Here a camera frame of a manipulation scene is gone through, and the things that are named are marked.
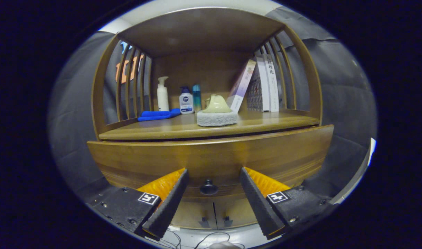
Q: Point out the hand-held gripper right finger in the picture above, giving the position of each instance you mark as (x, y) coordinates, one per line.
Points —
(257, 204)

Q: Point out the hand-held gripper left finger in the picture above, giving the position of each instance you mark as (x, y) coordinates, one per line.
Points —
(171, 204)

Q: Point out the wooden drawer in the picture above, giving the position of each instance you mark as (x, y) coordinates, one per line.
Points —
(214, 155)

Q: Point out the wooden cabinet door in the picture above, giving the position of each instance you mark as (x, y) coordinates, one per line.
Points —
(193, 214)
(238, 211)

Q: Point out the wooden countertop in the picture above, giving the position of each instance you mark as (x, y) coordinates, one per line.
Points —
(266, 122)

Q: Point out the wooden cabinet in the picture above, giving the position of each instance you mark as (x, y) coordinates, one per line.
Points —
(204, 34)

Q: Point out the blue cloth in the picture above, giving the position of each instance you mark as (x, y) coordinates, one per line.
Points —
(155, 114)

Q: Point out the white bottle with blue cap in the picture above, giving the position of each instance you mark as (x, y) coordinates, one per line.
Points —
(186, 103)

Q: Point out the white pump bottle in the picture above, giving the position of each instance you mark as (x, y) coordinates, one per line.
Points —
(162, 100)

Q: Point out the slim teal bottle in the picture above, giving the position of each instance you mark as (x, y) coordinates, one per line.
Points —
(196, 100)

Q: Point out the patterned cover book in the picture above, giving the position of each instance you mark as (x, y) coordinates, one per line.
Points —
(255, 97)

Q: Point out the purple and white book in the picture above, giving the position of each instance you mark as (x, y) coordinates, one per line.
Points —
(243, 83)

